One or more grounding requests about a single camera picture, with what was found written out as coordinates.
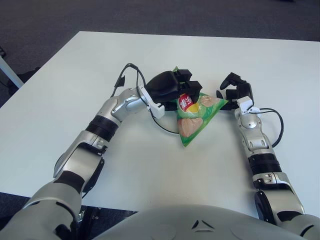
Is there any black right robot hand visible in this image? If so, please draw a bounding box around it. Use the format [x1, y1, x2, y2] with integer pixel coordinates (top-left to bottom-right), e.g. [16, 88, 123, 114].
[216, 72, 253, 111]

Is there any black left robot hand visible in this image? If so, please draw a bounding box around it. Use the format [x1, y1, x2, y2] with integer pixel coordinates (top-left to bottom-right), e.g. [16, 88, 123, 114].
[144, 68, 203, 112]

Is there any green chips snack bag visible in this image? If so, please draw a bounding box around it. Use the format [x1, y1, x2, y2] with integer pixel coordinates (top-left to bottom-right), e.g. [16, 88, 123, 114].
[171, 66, 230, 148]

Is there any white plate black rim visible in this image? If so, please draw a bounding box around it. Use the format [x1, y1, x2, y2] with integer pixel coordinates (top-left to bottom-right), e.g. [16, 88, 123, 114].
[149, 109, 181, 136]

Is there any grey robot torso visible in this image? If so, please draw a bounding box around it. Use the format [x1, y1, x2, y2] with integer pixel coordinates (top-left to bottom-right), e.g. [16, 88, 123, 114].
[99, 203, 320, 240]

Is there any black robot waist hardware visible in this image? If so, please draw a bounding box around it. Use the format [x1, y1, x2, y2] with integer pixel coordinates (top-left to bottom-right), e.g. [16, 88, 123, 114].
[74, 206, 138, 240]

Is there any white table leg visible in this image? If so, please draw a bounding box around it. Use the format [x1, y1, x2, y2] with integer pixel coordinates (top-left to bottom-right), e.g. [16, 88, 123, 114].
[0, 56, 23, 89]

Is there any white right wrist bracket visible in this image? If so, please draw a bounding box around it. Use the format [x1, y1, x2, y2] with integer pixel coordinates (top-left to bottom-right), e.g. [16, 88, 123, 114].
[236, 96, 261, 115]

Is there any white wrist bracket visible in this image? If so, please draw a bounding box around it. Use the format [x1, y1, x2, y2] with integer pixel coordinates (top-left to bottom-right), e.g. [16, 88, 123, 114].
[236, 96, 261, 115]
[136, 85, 165, 118]

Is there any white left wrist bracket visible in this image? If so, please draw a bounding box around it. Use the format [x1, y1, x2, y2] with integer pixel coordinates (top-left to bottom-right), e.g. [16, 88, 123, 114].
[136, 85, 165, 118]

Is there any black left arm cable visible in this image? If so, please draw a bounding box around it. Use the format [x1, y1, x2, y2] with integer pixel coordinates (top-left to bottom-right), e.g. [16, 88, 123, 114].
[109, 63, 148, 100]

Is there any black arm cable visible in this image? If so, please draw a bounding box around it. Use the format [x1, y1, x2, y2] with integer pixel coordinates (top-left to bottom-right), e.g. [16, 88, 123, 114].
[109, 63, 148, 100]
[258, 107, 285, 147]

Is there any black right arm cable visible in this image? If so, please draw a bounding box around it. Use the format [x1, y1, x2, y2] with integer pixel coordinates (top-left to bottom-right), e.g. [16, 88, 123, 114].
[258, 107, 285, 147]

